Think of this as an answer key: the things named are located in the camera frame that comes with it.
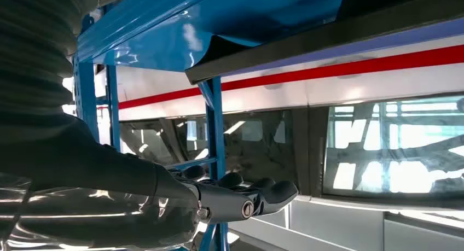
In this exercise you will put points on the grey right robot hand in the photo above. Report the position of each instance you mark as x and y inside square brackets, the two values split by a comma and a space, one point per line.
[90, 162]

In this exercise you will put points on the blue metal shelf rack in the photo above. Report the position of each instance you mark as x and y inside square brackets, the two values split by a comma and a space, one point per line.
[145, 32]

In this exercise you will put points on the white vehicle body red stripe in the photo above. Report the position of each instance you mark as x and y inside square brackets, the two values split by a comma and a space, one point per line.
[362, 86]

